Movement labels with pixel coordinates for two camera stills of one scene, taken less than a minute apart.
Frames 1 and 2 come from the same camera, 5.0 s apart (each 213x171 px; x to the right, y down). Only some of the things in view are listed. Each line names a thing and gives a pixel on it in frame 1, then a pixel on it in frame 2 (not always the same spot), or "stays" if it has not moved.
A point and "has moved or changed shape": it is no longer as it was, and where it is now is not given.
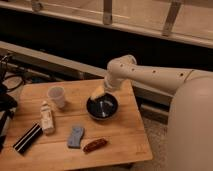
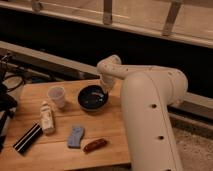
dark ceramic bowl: [104, 107] has moved or changed shape
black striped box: [34, 133] stays
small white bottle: [47, 119] stays
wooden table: [82, 124] stays
